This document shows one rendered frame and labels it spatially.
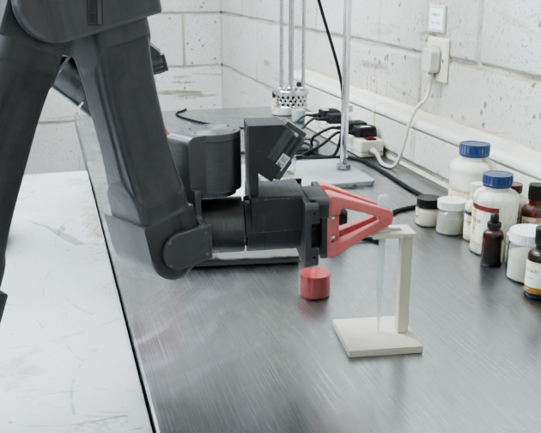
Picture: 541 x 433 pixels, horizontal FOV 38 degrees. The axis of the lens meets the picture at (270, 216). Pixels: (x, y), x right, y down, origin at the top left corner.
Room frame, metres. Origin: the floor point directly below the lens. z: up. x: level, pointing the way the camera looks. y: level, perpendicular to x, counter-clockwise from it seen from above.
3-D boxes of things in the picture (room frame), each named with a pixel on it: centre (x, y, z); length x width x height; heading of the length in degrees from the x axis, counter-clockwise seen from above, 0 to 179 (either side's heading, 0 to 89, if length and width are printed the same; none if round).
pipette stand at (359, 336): (0.79, -0.12, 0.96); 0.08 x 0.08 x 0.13; 8
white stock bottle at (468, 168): (1.22, -0.32, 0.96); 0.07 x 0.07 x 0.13
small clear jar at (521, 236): (0.98, -0.34, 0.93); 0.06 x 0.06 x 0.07
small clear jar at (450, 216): (1.17, -0.28, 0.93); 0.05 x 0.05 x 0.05
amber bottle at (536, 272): (0.92, -0.33, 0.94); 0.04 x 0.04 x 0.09
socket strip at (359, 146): (1.88, -0.17, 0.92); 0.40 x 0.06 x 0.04; 16
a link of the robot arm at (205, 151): (0.75, 0.08, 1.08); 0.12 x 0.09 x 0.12; 133
